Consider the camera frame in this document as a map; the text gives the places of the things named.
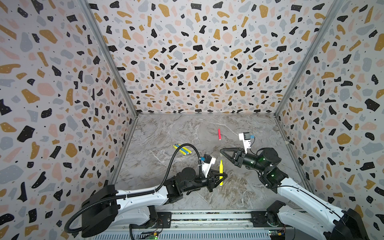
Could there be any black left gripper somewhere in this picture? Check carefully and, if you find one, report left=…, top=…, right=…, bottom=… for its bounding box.
left=181, top=169, right=227, bottom=194

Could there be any yellow highlighter pen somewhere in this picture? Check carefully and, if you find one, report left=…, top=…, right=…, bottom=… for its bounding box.
left=181, top=147, right=192, bottom=155
left=219, top=160, right=224, bottom=180
left=173, top=145, right=189, bottom=156

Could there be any pink highlighter pen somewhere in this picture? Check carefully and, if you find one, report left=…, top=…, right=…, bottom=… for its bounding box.
left=218, top=129, right=222, bottom=141

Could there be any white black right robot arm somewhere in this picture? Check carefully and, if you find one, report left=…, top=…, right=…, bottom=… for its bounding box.
left=220, top=148, right=369, bottom=240

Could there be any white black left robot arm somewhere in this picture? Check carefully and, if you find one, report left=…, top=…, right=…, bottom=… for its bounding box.
left=81, top=168, right=228, bottom=238

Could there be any blue highlighter pen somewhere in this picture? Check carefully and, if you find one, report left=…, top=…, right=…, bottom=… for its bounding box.
left=174, top=145, right=192, bottom=156

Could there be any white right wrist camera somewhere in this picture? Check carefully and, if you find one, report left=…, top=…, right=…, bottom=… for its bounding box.
left=239, top=132, right=254, bottom=154

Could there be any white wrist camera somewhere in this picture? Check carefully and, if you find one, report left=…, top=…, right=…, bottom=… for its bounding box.
left=201, top=154, right=216, bottom=178
left=239, top=132, right=254, bottom=154

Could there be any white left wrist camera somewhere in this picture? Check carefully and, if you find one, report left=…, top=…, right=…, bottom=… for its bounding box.
left=201, top=154, right=216, bottom=178

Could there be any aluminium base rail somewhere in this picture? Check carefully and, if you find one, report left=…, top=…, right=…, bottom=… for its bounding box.
left=92, top=206, right=329, bottom=240

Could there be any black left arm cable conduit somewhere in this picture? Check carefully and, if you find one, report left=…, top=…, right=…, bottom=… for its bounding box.
left=63, top=143, right=202, bottom=235

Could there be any metal corner post right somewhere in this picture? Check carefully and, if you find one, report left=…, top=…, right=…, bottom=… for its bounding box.
left=274, top=0, right=344, bottom=119

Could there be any metal corner post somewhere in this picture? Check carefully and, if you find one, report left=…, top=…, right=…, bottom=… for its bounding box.
left=274, top=0, right=344, bottom=119
left=78, top=0, right=138, bottom=119

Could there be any metal corner post left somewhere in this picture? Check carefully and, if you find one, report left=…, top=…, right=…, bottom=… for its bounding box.
left=78, top=0, right=138, bottom=119

